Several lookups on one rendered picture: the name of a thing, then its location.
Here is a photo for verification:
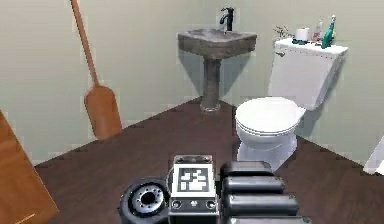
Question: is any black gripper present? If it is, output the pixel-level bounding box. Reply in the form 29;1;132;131
119;177;172;224

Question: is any brown wooden paddle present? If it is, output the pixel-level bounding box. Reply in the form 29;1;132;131
69;0;124;141

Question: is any black sink faucet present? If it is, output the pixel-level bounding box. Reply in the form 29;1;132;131
219;6;235;33

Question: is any small grey plant sprig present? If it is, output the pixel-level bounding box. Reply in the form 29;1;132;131
273;25;295;40

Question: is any white toilet paper roll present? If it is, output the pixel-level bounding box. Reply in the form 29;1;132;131
295;27;312;42

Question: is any white bathtub edge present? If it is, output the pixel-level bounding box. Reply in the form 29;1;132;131
363;135;384;176

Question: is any pink soap bottle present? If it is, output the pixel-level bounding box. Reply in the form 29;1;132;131
311;19;324;43

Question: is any green spray bottle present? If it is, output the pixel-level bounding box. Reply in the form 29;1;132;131
320;14;337;50

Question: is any grey stone pedestal sink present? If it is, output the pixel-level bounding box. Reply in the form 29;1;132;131
177;27;258;113

